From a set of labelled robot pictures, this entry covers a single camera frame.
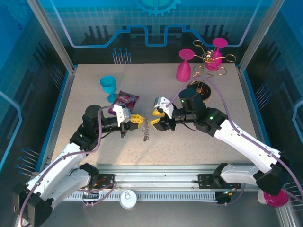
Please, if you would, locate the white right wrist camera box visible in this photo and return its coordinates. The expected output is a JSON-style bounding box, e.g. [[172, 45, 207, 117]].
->
[[153, 96, 175, 119]]

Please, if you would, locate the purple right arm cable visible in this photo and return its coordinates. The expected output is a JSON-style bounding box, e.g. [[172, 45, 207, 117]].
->
[[168, 78, 303, 206]]

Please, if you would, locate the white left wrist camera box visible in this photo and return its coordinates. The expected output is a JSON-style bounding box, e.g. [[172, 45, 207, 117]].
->
[[113, 104, 132, 125]]

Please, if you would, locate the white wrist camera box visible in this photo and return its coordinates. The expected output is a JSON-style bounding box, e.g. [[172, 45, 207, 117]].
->
[[153, 96, 175, 119], [113, 104, 132, 125]]

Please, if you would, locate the aluminium mounting rail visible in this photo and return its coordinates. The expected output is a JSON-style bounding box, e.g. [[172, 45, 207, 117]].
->
[[49, 164, 282, 192]]

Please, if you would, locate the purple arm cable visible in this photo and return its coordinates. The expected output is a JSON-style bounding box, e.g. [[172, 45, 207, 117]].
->
[[168, 78, 303, 206], [18, 106, 121, 227]]

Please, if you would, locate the white round lid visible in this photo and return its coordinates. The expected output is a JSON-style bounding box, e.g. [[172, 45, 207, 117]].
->
[[119, 190, 138, 210]]

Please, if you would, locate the small clear zip bag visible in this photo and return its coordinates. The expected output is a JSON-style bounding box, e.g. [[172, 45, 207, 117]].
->
[[141, 118, 152, 142]]

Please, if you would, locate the black electronics board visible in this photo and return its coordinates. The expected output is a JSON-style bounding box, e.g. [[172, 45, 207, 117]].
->
[[81, 191, 100, 207], [215, 189, 237, 206]]

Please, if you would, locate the purple candy bag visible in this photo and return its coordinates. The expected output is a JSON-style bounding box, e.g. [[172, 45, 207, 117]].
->
[[108, 90, 140, 114]]

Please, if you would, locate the pink and white cup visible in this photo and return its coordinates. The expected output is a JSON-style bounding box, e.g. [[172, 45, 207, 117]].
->
[[257, 189, 290, 208]]

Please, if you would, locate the white slotted cable duct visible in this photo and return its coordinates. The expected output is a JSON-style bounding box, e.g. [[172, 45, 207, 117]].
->
[[61, 191, 218, 201]]

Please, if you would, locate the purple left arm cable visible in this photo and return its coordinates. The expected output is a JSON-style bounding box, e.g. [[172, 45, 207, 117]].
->
[[18, 106, 121, 227]]

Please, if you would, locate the pink plastic goblet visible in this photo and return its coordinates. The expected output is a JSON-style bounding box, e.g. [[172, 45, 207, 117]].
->
[[205, 38, 229, 71], [175, 48, 195, 83]]

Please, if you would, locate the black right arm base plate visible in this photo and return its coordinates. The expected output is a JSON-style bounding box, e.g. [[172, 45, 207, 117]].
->
[[197, 173, 241, 190]]

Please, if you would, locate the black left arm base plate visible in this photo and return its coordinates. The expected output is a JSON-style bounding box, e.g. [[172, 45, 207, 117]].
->
[[72, 174, 116, 190]]

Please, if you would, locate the cyan plastic goblet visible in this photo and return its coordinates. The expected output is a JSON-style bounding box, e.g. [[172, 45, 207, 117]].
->
[[99, 75, 118, 104]]

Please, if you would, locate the aluminium frame post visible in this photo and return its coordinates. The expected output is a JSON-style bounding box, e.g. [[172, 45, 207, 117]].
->
[[26, 0, 78, 73], [238, 0, 284, 73]]

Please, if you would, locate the gold wire glass rack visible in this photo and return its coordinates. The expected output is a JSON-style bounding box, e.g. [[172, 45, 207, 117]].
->
[[187, 39, 237, 102]]

